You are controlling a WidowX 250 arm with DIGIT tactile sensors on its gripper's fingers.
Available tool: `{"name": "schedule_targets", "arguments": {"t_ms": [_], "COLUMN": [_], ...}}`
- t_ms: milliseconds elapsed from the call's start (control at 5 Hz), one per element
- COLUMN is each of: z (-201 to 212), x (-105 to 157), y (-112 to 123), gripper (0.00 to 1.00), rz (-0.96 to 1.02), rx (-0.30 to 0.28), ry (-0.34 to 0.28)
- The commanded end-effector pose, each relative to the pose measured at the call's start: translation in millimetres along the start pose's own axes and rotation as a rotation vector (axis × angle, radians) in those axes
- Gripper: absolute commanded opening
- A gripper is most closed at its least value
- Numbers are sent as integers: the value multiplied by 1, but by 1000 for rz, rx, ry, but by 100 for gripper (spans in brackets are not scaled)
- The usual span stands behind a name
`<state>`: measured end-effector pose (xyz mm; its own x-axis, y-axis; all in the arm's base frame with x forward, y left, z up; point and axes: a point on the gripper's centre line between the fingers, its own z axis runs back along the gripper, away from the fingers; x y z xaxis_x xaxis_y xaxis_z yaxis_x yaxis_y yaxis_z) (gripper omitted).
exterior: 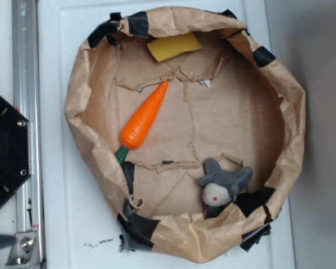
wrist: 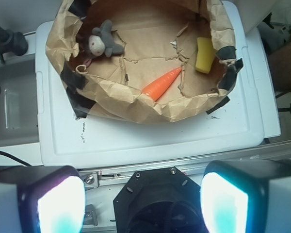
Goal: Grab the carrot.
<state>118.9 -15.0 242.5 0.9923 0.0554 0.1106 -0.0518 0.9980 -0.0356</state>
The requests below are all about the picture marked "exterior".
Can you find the white plastic tray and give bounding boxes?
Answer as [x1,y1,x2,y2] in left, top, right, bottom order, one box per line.
[36,0,297,269]

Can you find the metal corner bracket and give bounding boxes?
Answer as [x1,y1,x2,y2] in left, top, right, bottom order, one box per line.
[4,231,40,268]

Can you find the yellow sponge piece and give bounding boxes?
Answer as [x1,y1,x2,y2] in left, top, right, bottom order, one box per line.
[147,33,203,62]

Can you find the grey plush toy animal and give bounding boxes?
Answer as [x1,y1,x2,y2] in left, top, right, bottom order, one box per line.
[197,157,253,218]

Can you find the brown paper bag bowl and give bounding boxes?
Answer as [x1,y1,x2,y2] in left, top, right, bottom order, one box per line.
[64,7,306,263]

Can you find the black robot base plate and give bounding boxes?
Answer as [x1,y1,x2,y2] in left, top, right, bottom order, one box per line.
[0,96,30,209]

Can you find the aluminium extrusion rail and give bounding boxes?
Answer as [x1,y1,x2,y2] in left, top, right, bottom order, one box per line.
[12,1,46,268]

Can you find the orange plastic toy carrot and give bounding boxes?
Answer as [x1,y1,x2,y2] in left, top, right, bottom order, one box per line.
[115,81,169,167]

